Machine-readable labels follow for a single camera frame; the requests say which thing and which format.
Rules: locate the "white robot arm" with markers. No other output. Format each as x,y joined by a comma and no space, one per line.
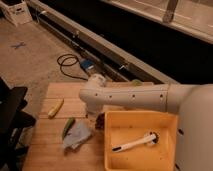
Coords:
192,103

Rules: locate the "blue power box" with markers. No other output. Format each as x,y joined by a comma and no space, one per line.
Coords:
88,66

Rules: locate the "green plastic toy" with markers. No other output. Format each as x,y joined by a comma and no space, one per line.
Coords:
136,82

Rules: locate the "yellow plastic bin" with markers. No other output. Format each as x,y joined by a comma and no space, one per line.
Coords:
122,127

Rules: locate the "green pepper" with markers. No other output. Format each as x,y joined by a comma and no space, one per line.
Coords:
68,125

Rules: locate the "grey crumpled cloth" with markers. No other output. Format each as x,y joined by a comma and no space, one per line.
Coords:
77,135

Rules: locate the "black chair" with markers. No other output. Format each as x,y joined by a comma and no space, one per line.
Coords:
12,121

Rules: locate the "white cardboard box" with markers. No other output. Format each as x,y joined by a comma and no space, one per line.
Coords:
17,14

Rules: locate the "white handled brush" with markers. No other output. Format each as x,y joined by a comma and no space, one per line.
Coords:
151,137

